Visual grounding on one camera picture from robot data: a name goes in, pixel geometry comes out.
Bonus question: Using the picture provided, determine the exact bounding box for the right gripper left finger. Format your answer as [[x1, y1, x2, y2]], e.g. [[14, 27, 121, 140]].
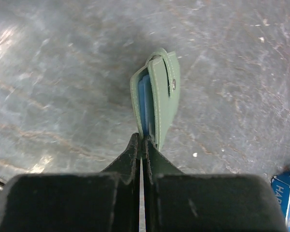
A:
[[0, 133, 140, 232]]

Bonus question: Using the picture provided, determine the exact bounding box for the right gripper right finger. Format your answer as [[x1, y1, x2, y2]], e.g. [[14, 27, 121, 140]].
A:
[[143, 137, 287, 232]]

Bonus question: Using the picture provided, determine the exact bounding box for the blue razor package box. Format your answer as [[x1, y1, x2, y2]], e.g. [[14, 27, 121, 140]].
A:
[[271, 170, 290, 232]]

